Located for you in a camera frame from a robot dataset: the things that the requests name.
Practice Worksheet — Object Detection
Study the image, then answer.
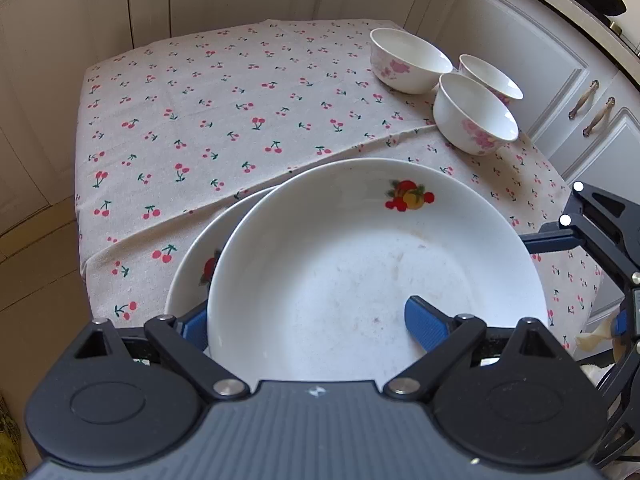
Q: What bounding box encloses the white plate with fruit print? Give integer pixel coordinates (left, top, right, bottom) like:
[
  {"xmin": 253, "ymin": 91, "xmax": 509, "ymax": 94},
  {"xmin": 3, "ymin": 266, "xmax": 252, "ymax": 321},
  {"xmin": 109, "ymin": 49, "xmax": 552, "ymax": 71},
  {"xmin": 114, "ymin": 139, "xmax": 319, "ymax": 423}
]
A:
[
  {"xmin": 207, "ymin": 158, "xmax": 547, "ymax": 385},
  {"xmin": 165, "ymin": 186, "xmax": 282, "ymax": 353}
]

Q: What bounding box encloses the bronze cabinet handle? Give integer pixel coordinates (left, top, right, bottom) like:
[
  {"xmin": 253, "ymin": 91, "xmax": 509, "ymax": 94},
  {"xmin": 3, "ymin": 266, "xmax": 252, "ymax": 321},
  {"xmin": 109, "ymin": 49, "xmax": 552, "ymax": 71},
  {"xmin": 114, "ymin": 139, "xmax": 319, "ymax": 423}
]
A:
[
  {"xmin": 581, "ymin": 97, "xmax": 617, "ymax": 137},
  {"xmin": 568, "ymin": 80, "xmax": 599, "ymax": 122}
]

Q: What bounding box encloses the cherry print tablecloth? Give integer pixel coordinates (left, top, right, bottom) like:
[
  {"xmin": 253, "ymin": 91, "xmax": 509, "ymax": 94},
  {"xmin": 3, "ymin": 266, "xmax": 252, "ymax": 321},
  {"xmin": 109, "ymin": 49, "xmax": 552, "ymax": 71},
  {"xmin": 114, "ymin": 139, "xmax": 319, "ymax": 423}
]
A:
[{"xmin": 74, "ymin": 19, "xmax": 608, "ymax": 361}]

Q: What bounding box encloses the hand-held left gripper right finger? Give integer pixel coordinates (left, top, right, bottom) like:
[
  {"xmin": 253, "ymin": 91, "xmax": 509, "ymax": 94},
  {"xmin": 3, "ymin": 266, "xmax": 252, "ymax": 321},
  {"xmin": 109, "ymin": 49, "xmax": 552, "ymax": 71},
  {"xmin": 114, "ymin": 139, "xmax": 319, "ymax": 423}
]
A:
[{"xmin": 384, "ymin": 296, "xmax": 583, "ymax": 401}]

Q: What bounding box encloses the grey kitchen countertop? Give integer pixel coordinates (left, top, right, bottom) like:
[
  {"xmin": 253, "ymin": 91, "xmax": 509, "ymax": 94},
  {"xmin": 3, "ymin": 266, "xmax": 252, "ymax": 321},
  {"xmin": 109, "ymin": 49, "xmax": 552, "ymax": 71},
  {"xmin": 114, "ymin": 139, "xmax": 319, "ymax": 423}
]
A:
[{"xmin": 470, "ymin": 0, "xmax": 640, "ymax": 78}]

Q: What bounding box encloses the white bowl with pink flowers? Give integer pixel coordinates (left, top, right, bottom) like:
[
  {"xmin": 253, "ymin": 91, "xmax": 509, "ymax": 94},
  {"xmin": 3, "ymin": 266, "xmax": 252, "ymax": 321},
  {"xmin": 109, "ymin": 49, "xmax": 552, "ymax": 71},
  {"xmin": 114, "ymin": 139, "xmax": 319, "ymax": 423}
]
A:
[
  {"xmin": 433, "ymin": 73, "xmax": 520, "ymax": 157},
  {"xmin": 458, "ymin": 54, "xmax": 524, "ymax": 107},
  {"xmin": 369, "ymin": 27, "xmax": 454, "ymax": 95}
]

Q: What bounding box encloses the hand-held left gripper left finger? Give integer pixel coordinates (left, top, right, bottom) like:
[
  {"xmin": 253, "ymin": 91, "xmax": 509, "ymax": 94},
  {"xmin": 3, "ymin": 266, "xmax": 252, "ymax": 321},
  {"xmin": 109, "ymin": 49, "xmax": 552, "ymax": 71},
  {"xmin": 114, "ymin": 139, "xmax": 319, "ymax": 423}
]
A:
[{"xmin": 62, "ymin": 307, "xmax": 251, "ymax": 402}]

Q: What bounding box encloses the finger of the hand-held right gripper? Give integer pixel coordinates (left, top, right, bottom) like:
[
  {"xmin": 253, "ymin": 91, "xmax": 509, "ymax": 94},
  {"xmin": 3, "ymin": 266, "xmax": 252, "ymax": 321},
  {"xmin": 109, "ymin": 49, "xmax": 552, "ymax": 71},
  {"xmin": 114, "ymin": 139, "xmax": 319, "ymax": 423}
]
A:
[
  {"xmin": 594, "ymin": 309, "xmax": 640, "ymax": 467},
  {"xmin": 520, "ymin": 181, "xmax": 640, "ymax": 291}
]

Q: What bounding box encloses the white quilted garment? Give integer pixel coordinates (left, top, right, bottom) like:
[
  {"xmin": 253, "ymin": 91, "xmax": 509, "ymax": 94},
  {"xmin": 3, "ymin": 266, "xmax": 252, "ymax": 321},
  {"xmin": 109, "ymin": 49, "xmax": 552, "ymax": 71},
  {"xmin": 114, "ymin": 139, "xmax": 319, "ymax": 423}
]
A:
[{"xmin": 575, "ymin": 317, "xmax": 619, "ymax": 376}]

